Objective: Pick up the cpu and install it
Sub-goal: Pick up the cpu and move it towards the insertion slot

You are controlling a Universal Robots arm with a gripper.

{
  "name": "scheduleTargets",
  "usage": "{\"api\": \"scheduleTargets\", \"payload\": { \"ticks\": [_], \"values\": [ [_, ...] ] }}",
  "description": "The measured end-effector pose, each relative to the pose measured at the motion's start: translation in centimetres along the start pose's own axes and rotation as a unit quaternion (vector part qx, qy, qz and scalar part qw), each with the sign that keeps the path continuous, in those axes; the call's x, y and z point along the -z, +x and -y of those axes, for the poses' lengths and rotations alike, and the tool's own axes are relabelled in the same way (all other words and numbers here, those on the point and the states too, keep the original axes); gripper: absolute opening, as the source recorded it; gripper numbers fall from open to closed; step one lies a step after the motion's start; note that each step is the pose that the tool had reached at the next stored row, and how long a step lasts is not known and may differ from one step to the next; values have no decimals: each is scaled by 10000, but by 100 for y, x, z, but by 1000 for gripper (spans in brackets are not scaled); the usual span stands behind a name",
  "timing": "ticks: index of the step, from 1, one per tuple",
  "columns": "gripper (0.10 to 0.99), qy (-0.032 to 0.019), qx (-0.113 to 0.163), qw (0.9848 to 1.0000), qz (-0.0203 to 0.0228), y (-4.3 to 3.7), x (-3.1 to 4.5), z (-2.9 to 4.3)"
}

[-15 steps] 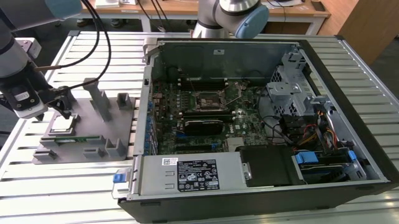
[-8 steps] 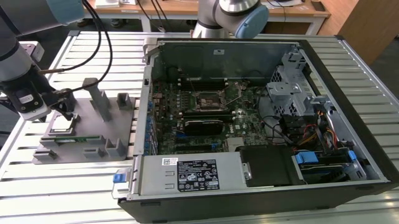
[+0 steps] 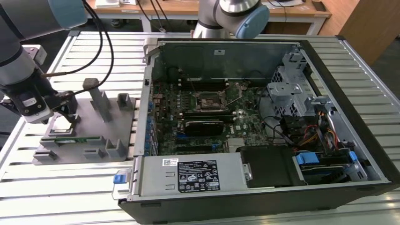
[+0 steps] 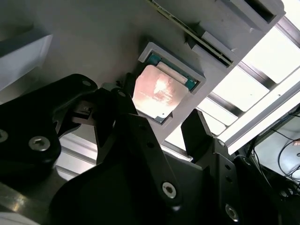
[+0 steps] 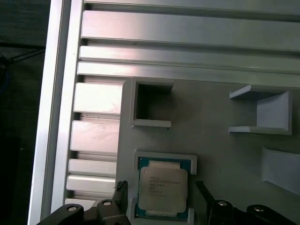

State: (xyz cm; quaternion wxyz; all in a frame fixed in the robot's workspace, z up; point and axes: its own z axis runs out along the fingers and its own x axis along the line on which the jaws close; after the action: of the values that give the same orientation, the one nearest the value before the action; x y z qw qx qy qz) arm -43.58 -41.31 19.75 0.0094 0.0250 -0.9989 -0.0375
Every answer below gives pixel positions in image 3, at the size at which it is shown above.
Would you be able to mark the black office chair base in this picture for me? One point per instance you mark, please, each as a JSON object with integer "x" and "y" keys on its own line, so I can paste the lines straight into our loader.
{"x": 119, "y": 23}

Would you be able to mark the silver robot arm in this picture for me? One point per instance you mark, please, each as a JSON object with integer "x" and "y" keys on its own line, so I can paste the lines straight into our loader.
{"x": 15, "y": 68}

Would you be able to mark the silver metal drive cage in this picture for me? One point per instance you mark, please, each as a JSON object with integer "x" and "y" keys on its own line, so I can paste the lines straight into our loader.
{"x": 283, "y": 90}

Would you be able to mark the black open PC case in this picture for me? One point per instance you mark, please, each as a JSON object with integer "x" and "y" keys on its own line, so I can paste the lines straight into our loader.
{"x": 219, "y": 211}

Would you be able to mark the blue disk carrier tab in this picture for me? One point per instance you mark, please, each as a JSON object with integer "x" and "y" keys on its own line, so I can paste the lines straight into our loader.
{"x": 352, "y": 157}

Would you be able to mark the CPU socket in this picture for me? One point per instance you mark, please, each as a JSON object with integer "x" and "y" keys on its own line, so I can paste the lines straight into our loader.
{"x": 207, "y": 100}

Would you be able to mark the green RAM stick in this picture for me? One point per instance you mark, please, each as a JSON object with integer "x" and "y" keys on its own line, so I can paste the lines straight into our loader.
{"x": 81, "y": 140}

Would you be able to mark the black graphics card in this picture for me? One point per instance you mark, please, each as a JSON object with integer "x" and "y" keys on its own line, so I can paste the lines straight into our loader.
{"x": 203, "y": 129}

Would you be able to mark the black plastic shroud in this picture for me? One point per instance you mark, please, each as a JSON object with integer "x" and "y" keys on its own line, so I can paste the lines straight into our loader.
{"x": 268, "y": 166}

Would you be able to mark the silver power supply unit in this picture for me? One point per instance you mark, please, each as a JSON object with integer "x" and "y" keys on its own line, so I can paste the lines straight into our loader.
{"x": 152, "y": 178}

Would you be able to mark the dark phone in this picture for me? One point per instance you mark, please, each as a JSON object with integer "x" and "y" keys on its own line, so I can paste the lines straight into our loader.
{"x": 319, "y": 5}

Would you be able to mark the grey parts rack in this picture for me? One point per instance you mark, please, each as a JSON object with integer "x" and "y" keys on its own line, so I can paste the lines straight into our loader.
{"x": 87, "y": 131}

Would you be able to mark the black disk drive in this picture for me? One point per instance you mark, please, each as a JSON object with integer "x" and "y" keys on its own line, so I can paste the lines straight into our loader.
{"x": 324, "y": 174}

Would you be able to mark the black expansion slot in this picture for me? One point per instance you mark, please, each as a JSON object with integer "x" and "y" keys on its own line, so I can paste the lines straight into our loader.
{"x": 193, "y": 149}

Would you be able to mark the white box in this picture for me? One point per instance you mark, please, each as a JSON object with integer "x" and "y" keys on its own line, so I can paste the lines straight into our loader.
{"x": 107, "y": 3}
{"x": 129, "y": 2}

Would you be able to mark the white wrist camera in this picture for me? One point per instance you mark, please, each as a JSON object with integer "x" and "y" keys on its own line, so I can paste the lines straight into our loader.
{"x": 37, "y": 117}

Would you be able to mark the blue disk carrier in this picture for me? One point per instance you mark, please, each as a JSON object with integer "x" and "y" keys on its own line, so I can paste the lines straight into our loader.
{"x": 305, "y": 159}

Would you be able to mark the blue case latch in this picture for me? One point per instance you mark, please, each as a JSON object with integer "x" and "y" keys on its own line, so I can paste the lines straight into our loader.
{"x": 117, "y": 179}

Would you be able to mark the green motherboard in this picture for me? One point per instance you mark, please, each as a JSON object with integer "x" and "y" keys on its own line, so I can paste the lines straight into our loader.
{"x": 251, "y": 106}

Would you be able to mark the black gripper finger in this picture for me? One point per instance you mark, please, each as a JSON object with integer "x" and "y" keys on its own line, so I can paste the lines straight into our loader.
{"x": 72, "y": 118}
{"x": 9, "y": 106}

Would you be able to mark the brown wooden cabinet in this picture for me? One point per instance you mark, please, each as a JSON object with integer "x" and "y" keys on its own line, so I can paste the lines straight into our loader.
{"x": 368, "y": 23}

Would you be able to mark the silver finned heatsink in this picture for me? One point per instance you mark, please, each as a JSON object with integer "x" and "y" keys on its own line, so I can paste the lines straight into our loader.
{"x": 235, "y": 142}

